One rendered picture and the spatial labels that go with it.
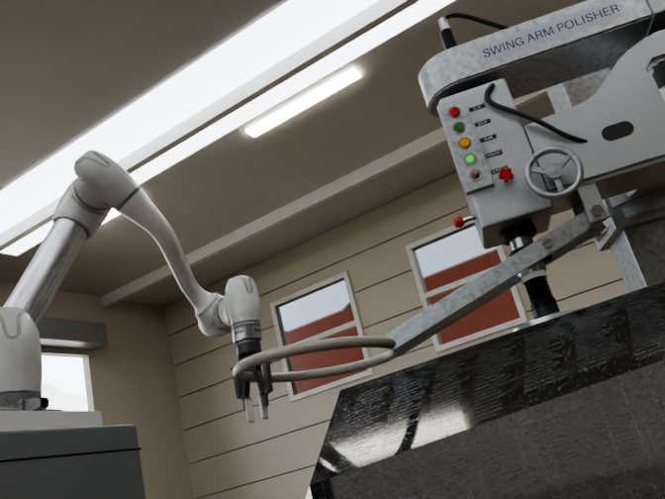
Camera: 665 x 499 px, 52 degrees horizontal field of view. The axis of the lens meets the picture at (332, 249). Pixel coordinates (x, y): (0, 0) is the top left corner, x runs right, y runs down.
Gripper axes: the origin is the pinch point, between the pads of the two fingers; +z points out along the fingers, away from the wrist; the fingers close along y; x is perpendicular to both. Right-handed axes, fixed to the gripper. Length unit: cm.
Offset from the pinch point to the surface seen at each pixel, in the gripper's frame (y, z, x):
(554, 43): 108, -83, 12
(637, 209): 116, -46, 73
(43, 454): -3, 9, -73
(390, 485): 48, 26, -22
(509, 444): 77, 22, -22
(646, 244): 115, -35, 79
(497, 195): 83, -42, 5
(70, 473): -3, 13, -67
